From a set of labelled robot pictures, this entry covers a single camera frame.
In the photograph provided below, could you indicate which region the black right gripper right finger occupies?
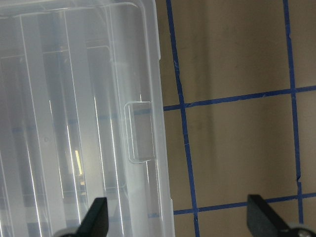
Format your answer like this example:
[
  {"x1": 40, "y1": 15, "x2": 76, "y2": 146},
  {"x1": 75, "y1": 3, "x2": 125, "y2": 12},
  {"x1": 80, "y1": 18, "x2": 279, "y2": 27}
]
[{"x1": 247, "y1": 195, "x2": 295, "y2": 237}]

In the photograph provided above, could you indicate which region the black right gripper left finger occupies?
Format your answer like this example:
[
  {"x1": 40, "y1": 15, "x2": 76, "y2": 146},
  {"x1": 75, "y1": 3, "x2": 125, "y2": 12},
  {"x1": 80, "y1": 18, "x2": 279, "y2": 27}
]
[{"x1": 74, "y1": 197, "x2": 109, "y2": 237}]

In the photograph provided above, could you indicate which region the clear plastic box lid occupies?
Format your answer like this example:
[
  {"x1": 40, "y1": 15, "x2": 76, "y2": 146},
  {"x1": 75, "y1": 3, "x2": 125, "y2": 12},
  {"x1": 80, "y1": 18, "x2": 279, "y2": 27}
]
[{"x1": 0, "y1": 0, "x2": 175, "y2": 237}]

